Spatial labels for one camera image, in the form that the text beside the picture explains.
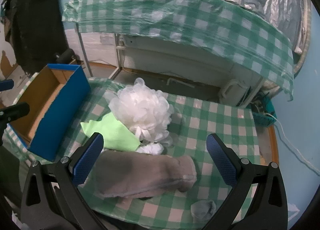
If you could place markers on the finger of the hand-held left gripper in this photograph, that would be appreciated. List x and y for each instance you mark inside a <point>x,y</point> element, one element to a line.
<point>5,85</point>
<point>15,111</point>

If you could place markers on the grey fuzzy sock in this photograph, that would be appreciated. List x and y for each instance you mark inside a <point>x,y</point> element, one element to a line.
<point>140,172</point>

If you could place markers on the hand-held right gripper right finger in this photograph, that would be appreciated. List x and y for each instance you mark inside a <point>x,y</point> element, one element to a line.
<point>222,160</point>

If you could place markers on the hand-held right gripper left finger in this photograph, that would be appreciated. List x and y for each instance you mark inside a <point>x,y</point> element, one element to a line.
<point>87,160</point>

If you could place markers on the blue cardboard box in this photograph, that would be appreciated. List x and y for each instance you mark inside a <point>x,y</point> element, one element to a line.
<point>62,120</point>

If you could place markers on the green checked tablecloth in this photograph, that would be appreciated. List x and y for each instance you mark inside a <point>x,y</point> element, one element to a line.
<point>220,120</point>

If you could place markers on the white crumpled paper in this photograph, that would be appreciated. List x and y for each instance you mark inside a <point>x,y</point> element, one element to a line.
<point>293,211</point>

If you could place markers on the white mesh bath loofah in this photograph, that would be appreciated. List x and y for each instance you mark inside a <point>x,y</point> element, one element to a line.
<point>142,107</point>

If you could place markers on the teal knitted fabric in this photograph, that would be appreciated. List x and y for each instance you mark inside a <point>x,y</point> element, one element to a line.
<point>262,117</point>

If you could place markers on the green checked plastic table cover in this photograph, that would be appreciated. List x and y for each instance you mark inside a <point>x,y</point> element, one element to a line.
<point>200,25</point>

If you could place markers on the white panel furniture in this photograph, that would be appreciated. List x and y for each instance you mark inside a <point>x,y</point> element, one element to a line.
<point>175,55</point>

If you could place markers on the white wall socket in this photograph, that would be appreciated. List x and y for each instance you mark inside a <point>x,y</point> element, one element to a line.
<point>121,42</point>

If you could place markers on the metal table leg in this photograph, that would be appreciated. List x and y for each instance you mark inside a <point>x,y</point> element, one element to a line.
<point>83,52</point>

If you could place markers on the white plastic canister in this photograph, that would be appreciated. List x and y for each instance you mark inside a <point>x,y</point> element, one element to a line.
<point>235,92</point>

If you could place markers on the small grey-white sock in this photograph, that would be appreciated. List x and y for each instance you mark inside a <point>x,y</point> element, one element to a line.
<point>202,208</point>

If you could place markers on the light green cloth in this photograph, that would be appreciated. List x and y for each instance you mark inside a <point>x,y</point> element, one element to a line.
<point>112,132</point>

